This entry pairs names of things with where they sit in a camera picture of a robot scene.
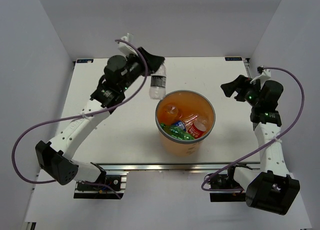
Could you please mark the right blue corner sticker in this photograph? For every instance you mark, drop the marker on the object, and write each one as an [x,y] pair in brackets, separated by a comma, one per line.
[233,58]

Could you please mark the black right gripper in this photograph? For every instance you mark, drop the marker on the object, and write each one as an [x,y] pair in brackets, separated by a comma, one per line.
[236,84]

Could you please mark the small orange bottle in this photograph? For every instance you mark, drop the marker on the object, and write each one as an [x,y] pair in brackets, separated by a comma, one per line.
[173,110]

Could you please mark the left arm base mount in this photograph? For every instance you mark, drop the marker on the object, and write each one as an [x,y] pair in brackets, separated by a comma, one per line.
[112,188]

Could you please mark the orange bin grey rim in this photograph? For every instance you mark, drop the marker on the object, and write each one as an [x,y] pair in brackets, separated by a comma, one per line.
[189,102]

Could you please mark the green plastic bottle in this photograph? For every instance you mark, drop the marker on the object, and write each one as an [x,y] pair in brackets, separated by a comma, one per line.
[176,132]

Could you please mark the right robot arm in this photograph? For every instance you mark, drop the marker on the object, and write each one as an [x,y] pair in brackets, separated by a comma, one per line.
[272,189]

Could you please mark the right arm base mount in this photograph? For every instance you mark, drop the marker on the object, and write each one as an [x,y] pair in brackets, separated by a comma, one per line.
[224,189]

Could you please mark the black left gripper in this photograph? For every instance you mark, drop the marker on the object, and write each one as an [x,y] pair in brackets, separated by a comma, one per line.
[153,61]

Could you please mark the left blue corner sticker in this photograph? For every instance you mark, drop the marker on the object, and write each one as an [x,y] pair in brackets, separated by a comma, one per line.
[84,61]

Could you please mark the clear bottle blue label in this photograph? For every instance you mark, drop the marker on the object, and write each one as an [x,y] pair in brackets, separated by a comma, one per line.
[182,125]

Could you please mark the aluminium front rail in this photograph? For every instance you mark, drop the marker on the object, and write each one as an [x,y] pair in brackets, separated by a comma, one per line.
[164,166]

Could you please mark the aluminium rail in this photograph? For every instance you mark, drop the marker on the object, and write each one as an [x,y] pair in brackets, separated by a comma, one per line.
[164,166]
[246,62]

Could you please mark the clear bottle black label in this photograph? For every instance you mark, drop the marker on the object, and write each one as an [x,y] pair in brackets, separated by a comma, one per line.
[157,89]

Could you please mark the aluminium right side rail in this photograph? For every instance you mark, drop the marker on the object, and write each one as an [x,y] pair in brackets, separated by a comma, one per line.
[246,62]

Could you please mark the clear bottle red label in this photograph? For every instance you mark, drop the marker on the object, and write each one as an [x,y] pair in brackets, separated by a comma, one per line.
[196,125]

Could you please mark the blue corner sticker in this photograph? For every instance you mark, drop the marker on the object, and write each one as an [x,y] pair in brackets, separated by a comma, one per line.
[233,58]
[84,61]

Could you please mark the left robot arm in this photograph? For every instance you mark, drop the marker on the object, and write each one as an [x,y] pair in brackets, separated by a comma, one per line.
[55,157]

